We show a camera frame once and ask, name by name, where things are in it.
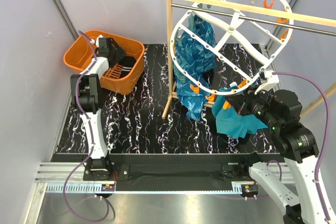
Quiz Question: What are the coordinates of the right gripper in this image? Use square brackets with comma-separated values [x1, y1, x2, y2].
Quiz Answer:
[226, 83, 280, 129]

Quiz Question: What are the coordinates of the orange clothespin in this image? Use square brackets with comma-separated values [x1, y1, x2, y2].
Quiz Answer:
[223, 101, 231, 110]
[190, 84, 200, 94]
[205, 93, 215, 102]

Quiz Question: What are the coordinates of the black white striped sock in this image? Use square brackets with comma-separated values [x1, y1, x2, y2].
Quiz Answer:
[116, 56, 136, 79]

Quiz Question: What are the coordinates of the orange plastic basket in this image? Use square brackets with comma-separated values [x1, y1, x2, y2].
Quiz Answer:
[64, 30, 144, 95]

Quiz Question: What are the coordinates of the white round clip hanger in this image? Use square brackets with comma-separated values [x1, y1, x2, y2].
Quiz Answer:
[170, 0, 293, 95]

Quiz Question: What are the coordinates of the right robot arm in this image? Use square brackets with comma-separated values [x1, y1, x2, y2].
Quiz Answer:
[225, 90, 335, 223]

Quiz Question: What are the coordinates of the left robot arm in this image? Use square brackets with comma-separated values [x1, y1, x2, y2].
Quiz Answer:
[70, 33, 127, 181]

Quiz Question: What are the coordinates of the teal cloth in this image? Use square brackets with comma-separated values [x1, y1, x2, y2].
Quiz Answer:
[212, 95, 267, 138]

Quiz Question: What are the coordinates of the blue patterned cloth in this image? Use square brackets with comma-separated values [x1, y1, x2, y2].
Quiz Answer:
[173, 15, 216, 121]

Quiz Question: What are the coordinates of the green clothespin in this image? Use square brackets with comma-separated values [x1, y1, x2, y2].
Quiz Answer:
[175, 72, 186, 83]

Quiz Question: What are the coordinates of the wooden clothes rack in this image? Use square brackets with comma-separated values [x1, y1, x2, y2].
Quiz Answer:
[161, 0, 336, 120]

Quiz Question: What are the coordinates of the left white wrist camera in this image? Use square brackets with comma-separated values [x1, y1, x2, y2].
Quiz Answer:
[90, 35, 104, 48]

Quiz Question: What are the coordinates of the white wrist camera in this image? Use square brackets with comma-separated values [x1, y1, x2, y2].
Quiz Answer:
[90, 35, 104, 48]
[255, 70, 279, 94]

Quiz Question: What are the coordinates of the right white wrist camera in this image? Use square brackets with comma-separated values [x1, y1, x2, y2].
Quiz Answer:
[255, 70, 279, 94]

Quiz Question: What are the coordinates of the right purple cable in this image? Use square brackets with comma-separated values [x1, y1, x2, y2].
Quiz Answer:
[266, 71, 331, 222]

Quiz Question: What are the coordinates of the purple cable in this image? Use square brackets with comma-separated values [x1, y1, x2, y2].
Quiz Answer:
[266, 71, 331, 222]
[62, 30, 116, 222]

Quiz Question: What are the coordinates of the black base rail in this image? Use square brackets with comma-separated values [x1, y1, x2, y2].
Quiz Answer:
[51, 153, 289, 192]

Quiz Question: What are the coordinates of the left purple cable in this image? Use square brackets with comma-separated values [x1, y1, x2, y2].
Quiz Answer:
[62, 30, 116, 222]

